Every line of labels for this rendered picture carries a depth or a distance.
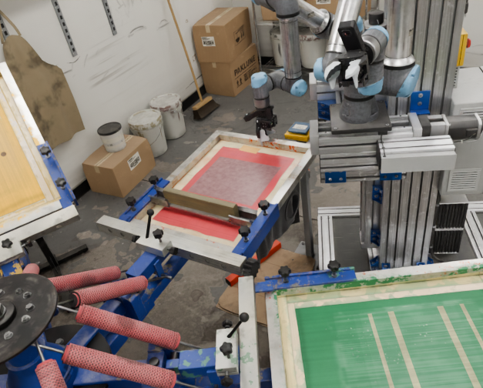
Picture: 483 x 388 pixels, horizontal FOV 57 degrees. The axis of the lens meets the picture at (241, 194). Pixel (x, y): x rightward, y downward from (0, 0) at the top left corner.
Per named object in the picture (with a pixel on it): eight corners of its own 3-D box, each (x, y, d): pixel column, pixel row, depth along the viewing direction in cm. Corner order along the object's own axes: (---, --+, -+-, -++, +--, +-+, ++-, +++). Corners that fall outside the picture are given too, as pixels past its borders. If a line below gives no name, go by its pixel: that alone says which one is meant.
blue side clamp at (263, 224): (269, 213, 186) (266, 200, 182) (280, 215, 184) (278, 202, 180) (233, 262, 167) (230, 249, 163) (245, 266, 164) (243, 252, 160)
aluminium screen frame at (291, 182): (217, 135, 242) (216, 129, 240) (319, 152, 215) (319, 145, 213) (124, 228, 191) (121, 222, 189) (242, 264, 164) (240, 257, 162)
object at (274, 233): (287, 210, 235) (281, 159, 215) (302, 214, 231) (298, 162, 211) (246, 272, 205) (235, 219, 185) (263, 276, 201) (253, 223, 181)
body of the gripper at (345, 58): (364, 87, 118) (377, 70, 126) (360, 55, 114) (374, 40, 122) (337, 88, 122) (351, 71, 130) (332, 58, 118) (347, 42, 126)
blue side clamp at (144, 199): (164, 188, 212) (160, 177, 208) (172, 191, 210) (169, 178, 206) (123, 229, 192) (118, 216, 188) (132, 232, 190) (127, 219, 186)
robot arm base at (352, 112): (376, 104, 181) (377, 81, 175) (380, 122, 170) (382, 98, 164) (338, 107, 184) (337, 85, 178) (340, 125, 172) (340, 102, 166)
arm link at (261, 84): (271, 73, 202) (256, 79, 199) (273, 95, 209) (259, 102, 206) (261, 69, 208) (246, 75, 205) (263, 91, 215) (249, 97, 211)
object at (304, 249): (301, 241, 304) (290, 116, 246) (332, 249, 294) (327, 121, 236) (287, 263, 290) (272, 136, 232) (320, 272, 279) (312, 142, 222)
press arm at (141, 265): (157, 249, 171) (154, 240, 168) (169, 253, 168) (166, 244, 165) (129, 282, 160) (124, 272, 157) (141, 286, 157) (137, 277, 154)
